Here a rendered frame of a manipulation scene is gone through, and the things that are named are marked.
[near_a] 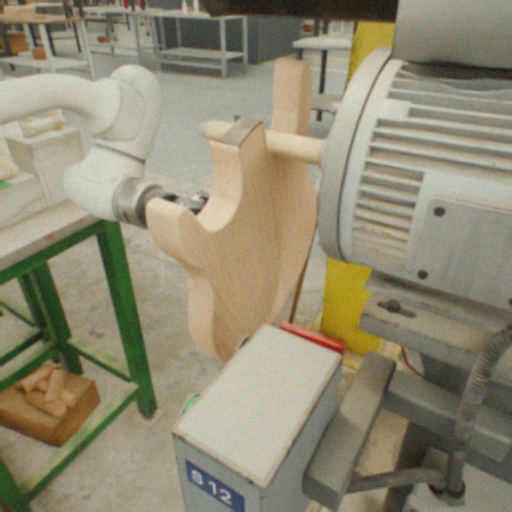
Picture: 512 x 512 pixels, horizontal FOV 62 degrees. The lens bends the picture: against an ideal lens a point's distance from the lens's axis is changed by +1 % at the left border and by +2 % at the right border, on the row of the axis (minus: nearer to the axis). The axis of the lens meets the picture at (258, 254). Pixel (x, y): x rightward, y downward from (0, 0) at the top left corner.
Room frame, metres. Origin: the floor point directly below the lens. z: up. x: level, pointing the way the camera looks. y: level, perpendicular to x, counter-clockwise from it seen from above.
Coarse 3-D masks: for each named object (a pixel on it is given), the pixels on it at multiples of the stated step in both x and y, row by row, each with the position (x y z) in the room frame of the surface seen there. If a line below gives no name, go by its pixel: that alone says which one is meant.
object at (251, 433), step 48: (288, 336) 0.33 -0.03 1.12; (240, 384) 0.27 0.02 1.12; (288, 384) 0.27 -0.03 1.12; (336, 384) 0.29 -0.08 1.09; (192, 432) 0.22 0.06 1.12; (240, 432) 0.22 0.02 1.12; (288, 432) 0.22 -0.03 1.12; (192, 480) 0.21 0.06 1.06; (240, 480) 0.18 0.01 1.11; (288, 480) 0.20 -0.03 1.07; (384, 480) 0.27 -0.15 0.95; (432, 480) 0.26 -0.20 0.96
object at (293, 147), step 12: (216, 120) 0.62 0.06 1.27; (216, 132) 0.60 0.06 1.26; (276, 132) 0.57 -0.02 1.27; (276, 144) 0.55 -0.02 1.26; (288, 144) 0.54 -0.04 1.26; (300, 144) 0.54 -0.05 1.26; (312, 144) 0.53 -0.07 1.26; (288, 156) 0.54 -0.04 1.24; (300, 156) 0.53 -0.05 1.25; (312, 156) 0.52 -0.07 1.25
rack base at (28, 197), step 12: (12, 180) 0.97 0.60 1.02; (24, 180) 0.97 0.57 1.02; (36, 180) 0.99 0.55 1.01; (0, 192) 0.91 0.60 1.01; (12, 192) 0.94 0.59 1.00; (24, 192) 0.96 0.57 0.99; (36, 192) 0.98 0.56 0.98; (0, 204) 0.91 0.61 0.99; (12, 204) 0.93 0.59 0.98; (24, 204) 0.95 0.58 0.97; (36, 204) 0.97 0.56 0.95; (0, 216) 0.90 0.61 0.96; (12, 216) 0.92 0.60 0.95; (24, 216) 0.94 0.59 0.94
